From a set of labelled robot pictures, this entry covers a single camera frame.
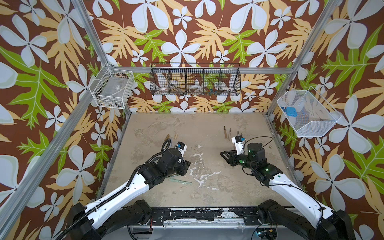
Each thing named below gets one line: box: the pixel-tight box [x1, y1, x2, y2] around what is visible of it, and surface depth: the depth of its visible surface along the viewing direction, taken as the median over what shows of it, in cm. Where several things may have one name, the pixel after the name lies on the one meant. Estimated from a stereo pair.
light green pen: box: [169, 178, 193, 185], surface depth 88 cm
